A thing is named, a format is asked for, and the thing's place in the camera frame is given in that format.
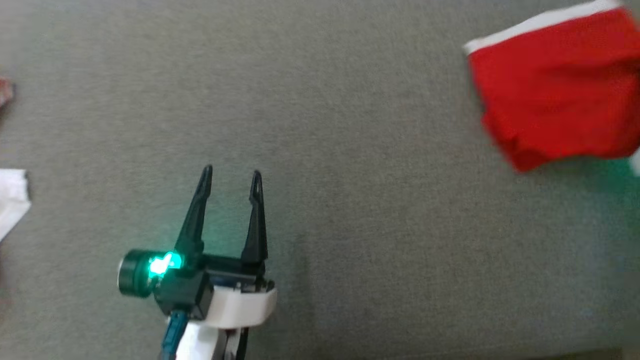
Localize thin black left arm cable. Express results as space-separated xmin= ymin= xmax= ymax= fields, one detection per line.
xmin=232 ymin=326 xmax=251 ymax=360

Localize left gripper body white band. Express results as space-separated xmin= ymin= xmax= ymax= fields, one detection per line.
xmin=200 ymin=255 xmax=278 ymax=328

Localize grey sofa seat cushion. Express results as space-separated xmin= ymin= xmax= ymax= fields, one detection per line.
xmin=0 ymin=0 xmax=640 ymax=360

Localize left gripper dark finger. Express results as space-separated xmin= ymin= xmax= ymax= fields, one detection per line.
xmin=174 ymin=165 xmax=214 ymax=263
xmin=241 ymin=170 xmax=269 ymax=267

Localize red shirt with white sleeves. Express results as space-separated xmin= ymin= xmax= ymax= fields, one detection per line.
xmin=0 ymin=75 xmax=32 ymax=243

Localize red shorts with white waistband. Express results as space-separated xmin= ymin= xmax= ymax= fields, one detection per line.
xmin=462 ymin=0 xmax=640 ymax=173

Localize teal left arm cable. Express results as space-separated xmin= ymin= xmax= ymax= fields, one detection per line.
xmin=161 ymin=310 xmax=188 ymax=360

